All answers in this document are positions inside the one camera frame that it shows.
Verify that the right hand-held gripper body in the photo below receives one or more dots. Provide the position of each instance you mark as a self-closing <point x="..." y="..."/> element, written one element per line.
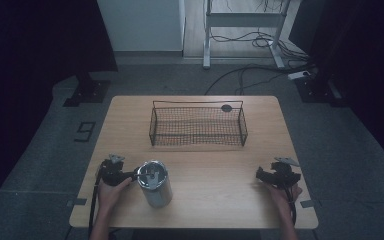
<point x="285" y="176"/>

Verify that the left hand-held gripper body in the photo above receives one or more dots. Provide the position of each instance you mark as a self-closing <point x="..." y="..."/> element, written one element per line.
<point x="113" y="174"/>

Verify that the silver metal cup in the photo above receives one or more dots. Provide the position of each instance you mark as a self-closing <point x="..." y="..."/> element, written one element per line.
<point x="155" y="186"/>

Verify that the grey tape piece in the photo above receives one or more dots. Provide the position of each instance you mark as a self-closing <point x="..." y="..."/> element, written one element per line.
<point x="77" y="202"/>

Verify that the black round table grommet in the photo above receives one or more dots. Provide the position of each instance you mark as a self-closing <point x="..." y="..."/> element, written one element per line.
<point x="226" y="108"/>

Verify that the black stand base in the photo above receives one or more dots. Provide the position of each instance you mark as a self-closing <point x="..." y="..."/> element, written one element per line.
<point x="88" y="91"/>
<point x="316" y="90"/>

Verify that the white power strip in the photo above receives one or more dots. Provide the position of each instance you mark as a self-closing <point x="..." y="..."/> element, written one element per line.
<point x="298" y="75"/>

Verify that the dark curtain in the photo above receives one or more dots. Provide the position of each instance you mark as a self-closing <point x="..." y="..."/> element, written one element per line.
<point x="363" y="50"/>
<point x="30" y="50"/>

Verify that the white partition panel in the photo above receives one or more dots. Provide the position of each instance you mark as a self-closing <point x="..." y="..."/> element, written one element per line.
<point x="140" y="25"/>

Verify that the white desk frame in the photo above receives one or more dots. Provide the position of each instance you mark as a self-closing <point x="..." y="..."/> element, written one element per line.
<point x="243" y="19"/>

